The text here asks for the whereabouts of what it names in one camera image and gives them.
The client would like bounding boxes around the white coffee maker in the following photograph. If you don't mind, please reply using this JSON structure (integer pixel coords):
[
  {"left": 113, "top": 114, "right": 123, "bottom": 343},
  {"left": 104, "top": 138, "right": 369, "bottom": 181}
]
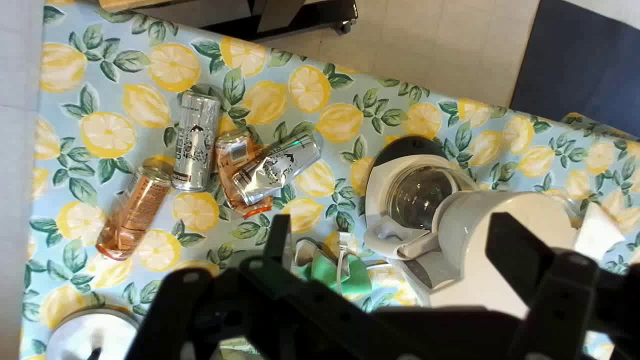
[{"left": 362, "top": 136, "right": 627, "bottom": 317}]

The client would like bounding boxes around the black caster frame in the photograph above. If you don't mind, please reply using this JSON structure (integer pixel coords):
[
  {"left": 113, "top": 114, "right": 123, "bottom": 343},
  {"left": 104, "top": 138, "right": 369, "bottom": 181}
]
[{"left": 197, "top": 0, "right": 362, "bottom": 41}]

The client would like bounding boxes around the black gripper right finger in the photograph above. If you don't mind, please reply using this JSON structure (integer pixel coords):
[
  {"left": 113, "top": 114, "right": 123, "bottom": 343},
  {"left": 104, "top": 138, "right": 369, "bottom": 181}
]
[{"left": 485, "top": 212, "right": 640, "bottom": 360}]

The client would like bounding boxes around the dark blue rug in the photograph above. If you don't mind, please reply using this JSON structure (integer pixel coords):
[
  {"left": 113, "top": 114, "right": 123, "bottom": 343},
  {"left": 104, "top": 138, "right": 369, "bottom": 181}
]
[{"left": 508, "top": 0, "right": 640, "bottom": 138}]

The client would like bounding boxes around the green plastic wrapper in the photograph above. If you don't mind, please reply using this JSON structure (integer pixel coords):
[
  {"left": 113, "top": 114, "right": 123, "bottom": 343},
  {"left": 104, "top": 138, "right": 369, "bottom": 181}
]
[{"left": 302, "top": 255, "right": 375, "bottom": 297}]

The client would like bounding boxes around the lemon print tablecloth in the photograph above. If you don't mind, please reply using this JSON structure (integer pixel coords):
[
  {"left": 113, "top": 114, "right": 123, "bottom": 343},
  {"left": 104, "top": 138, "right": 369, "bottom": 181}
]
[{"left": 18, "top": 0, "right": 640, "bottom": 360}]

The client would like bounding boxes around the tall uncrushed silver can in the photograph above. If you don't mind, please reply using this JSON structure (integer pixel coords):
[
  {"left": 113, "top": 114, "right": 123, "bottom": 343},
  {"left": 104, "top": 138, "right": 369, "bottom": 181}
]
[{"left": 169, "top": 89, "right": 224, "bottom": 193}]

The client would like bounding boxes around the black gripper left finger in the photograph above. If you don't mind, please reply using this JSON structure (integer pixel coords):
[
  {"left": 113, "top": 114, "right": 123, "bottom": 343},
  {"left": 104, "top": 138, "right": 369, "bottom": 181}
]
[{"left": 126, "top": 213, "right": 408, "bottom": 360}]

